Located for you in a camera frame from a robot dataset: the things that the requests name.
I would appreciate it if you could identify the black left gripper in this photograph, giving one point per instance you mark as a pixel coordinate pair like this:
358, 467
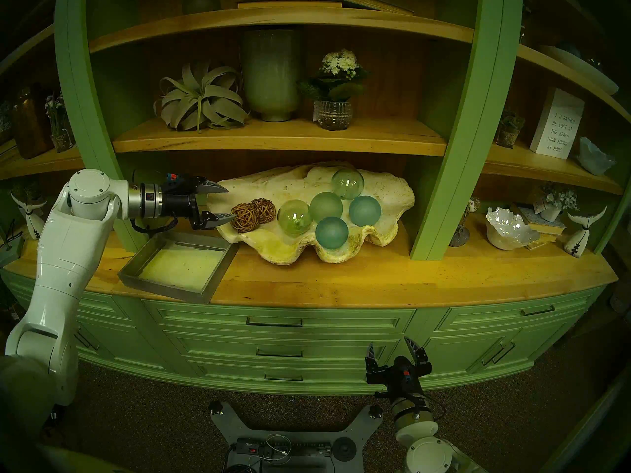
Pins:
177, 198

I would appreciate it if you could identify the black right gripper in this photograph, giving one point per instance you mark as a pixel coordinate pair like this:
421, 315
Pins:
399, 373

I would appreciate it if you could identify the brown wicker ball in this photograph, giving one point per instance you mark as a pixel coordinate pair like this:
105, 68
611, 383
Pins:
265, 209
244, 218

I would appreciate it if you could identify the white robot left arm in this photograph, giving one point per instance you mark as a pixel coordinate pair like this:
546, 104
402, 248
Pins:
64, 260

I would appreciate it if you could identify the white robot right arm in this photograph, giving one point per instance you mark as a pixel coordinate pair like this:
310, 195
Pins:
429, 455

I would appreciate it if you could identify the giant clam shell bowl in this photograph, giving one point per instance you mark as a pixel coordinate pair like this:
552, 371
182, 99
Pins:
276, 181

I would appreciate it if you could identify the white shell-shaped bowl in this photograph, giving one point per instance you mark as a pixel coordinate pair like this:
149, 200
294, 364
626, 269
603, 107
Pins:
508, 230

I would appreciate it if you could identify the pale blue wavy bowl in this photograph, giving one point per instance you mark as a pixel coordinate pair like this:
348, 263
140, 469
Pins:
594, 159

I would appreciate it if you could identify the grey metal tray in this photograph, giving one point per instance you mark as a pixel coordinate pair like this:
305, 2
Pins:
182, 267

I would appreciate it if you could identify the clear green glass ball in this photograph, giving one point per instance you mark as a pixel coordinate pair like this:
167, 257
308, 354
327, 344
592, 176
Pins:
294, 217

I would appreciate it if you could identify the grey-green air plant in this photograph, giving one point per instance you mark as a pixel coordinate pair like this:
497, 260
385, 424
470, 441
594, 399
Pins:
202, 100

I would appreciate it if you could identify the frosted green glass ball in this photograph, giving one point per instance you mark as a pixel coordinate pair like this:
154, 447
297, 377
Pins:
325, 205

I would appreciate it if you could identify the frosted blue glass ball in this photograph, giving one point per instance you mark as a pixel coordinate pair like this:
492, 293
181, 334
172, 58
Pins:
332, 233
365, 211

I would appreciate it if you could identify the black power strip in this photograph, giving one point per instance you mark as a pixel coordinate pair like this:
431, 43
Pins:
305, 450

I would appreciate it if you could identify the small bird figurine on stone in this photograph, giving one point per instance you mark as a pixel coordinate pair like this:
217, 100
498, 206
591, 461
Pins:
461, 235

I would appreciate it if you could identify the clear pale glass ball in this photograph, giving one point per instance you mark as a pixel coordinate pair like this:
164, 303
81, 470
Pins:
347, 183

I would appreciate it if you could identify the tall green ceramic vase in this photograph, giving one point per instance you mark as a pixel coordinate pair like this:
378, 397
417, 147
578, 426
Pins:
271, 75

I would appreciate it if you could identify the small flowers in glass vase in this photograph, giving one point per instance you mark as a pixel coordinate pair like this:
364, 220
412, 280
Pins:
60, 132

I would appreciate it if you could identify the white flowers in glass pot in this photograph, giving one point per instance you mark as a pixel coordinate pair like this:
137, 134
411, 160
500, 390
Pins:
335, 83

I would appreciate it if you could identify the white whale tail figurine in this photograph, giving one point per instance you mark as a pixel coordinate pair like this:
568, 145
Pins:
32, 220
579, 238

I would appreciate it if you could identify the tan old book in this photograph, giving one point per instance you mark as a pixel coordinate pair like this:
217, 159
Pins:
548, 238

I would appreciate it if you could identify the grey-cover old book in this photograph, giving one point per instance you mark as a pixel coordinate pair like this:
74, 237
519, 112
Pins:
540, 219

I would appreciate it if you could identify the brown glass jar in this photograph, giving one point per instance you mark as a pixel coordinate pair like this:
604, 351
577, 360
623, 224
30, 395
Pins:
30, 127

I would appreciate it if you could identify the dark green sphere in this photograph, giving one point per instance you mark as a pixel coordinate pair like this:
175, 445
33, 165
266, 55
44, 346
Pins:
201, 4

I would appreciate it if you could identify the flat tan book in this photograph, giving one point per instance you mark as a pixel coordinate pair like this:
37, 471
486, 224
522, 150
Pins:
291, 5

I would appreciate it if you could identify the green wooden bookcase cabinet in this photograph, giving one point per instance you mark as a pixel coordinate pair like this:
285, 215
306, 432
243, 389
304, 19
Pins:
473, 132

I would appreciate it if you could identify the small dark potted plant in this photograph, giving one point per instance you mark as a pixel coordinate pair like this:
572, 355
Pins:
508, 132

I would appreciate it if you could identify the leaning old book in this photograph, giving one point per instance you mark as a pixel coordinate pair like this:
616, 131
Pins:
365, 1

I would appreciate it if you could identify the white beach quote sign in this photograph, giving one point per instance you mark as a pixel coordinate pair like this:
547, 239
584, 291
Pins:
557, 124

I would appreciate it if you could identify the large white platter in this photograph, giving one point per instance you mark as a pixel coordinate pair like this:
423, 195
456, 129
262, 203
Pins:
581, 68

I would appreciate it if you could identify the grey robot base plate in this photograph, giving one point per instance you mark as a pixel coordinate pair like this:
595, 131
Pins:
231, 422

